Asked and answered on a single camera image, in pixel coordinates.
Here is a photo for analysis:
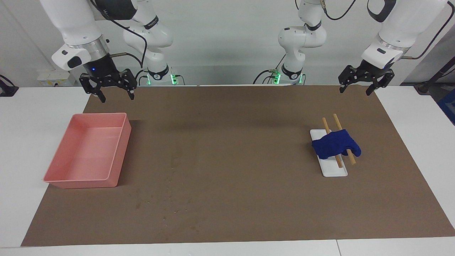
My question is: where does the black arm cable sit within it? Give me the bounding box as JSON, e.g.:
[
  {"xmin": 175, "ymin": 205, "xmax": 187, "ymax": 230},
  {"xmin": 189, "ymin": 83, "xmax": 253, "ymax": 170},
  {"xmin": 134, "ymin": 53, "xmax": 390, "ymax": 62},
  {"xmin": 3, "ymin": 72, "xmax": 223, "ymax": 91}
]
[
  {"xmin": 89, "ymin": 0, "xmax": 148, "ymax": 69},
  {"xmin": 320, "ymin": 0, "xmax": 455, "ymax": 60}
]

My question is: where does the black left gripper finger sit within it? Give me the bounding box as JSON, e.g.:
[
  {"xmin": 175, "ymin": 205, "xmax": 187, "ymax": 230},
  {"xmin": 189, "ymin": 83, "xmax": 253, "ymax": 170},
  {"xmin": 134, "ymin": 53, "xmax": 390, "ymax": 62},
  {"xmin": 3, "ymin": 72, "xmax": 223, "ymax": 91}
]
[
  {"xmin": 338, "ymin": 66, "xmax": 359, "ymax": 94},
  {"xmin": 365, "ymin": 70, "xmax": 395, "ymax": 96}
]

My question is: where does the wooden rack rod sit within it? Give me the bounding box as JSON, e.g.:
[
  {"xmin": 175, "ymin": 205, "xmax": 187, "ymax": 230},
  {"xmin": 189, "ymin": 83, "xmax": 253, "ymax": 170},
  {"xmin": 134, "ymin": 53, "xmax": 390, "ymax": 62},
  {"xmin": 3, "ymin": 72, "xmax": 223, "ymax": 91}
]
[
  {"xmin": 333, "ymin": 113, "xmax": 357, "ymax": 165},
  {"xmin": 322, "ymin": 117, "xmax": 343, "ymax": 169}
]

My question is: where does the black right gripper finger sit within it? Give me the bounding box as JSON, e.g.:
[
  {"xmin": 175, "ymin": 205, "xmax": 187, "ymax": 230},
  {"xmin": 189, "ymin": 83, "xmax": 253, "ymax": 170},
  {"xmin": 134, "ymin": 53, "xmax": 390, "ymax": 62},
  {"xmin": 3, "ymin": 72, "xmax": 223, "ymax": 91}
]
[
  {"xmin": 119, "ymin": 69, "xmax": 138, "ymax": 100},
  {"xmin": 79, "ymin": 74, "xmax": 106, "ymax": 103}
]

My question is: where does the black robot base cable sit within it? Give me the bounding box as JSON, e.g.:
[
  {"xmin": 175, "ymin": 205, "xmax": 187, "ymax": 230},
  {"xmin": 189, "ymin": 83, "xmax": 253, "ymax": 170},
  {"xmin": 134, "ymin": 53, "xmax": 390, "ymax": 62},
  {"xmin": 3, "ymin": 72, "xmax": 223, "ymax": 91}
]
[
  {"xmin": 133, "ymin": 69, "xmax": 150, "ymax": 86},
  {"xmin": 252, "ymin": 53, "xmax": 287, "ymax": 85}
]

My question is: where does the blue crate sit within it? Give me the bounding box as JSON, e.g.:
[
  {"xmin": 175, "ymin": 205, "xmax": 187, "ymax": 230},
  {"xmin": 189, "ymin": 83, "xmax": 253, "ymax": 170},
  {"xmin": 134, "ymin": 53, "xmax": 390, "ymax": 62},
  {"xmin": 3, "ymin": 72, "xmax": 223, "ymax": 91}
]
[{"xmin": 437, "ymin": 98, "xmax": 455, "ymax": 126}]

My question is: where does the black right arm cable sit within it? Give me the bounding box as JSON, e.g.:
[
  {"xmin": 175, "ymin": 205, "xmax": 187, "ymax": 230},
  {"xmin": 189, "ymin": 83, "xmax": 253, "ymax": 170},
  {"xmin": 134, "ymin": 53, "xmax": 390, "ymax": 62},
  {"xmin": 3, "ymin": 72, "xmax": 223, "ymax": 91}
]
[{"xmin": 89, "ymin": 0, "xmax": 148, "ymax": 69}]

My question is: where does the black clamp mount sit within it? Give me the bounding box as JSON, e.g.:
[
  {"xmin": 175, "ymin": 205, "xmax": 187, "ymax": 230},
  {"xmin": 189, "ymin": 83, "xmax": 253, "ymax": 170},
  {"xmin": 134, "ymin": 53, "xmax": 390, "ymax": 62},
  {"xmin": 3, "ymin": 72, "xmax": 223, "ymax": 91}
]
[{"xmin": 0, "ymin": 75, "xmax": 19, "ymax": 97}]

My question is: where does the white rack base tray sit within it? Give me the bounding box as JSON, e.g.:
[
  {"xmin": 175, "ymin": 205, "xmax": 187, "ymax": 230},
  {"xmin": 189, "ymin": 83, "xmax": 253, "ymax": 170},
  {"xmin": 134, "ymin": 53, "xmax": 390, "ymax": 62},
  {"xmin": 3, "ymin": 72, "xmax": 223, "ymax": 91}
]
[{"xmin": 310, "ymin": 129, "xmax": 348, "ymax": 177}]

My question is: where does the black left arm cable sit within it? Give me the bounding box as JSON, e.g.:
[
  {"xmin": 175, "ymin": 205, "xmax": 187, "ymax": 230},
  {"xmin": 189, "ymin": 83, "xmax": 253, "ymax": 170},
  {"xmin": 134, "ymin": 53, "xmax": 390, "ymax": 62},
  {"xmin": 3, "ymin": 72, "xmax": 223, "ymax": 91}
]
[{"xmin": 320, "ymin": 0, "xmax": 455, "ymax": 60}]

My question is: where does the pink plastic bin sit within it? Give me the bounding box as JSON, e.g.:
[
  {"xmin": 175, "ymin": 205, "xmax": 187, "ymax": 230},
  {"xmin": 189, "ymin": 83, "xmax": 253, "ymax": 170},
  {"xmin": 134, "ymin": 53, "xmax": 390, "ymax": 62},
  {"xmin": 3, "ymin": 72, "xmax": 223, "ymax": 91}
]
[{"xmin": 43, "ymin": 112, "xmax": 132, "ymax": 189}]

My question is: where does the brown table mat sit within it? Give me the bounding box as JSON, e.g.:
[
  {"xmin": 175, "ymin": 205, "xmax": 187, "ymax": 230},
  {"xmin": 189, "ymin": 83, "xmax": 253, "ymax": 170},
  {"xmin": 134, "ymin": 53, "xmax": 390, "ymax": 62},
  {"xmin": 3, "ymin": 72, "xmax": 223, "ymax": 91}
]
[{"xmin": 21, "ymin": 85, "xmax": 455, "ymax": 247}]

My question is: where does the black stand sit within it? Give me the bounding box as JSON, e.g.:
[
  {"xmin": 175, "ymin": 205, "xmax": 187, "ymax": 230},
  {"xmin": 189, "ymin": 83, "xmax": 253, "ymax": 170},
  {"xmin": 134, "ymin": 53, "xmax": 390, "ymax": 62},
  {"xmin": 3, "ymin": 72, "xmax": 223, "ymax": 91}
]
[{"xmin": 414, "ymin": 57, "xmax": 455, "ymax": 95}]

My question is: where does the blue towel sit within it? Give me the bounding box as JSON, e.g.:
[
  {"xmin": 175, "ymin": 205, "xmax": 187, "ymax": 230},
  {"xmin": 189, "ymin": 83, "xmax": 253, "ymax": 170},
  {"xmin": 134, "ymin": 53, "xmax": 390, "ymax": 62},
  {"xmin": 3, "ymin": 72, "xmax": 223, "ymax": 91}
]
[{"xmin": 312, "ymin": 129, "xmax": 362, "ymax": 160}]

